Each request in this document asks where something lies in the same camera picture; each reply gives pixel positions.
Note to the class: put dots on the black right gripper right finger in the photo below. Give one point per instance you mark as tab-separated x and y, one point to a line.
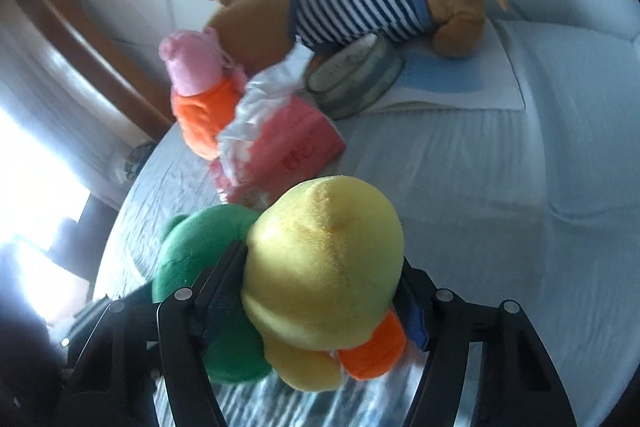
518	385

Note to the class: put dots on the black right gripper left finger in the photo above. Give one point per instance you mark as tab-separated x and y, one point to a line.
111	381

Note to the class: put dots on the yellow duck plush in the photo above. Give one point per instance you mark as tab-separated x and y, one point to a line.
323	265

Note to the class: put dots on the green frog plush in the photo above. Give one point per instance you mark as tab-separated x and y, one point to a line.
191	244

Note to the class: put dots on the white bed sheet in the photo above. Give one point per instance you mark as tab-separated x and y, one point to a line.
539	206

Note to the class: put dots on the pink tissue pack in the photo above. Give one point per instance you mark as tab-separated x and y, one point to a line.
276	139

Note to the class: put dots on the pink pig plush orange dress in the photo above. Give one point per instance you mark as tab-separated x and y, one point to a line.
206	85

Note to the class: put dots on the white blue book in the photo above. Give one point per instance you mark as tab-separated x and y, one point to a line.
485	80

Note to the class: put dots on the round metal tin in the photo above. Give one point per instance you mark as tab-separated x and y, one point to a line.
353	79

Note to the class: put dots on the brown dog plush striped shirt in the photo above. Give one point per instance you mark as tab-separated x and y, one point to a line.
258	34

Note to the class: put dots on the brown wooden door frame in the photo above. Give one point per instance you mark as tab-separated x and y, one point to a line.
95	73

